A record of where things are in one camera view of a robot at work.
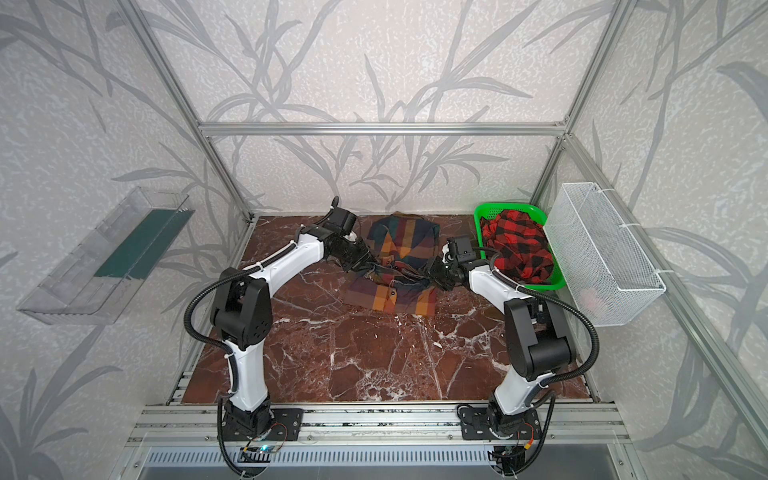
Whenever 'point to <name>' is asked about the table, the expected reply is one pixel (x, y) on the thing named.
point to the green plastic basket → (558, 280)
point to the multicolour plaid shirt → (398, 282)
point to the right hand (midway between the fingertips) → (423, 264)
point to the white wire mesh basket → (600, 262)
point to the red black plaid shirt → (523, 249)
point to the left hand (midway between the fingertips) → (380, 251)
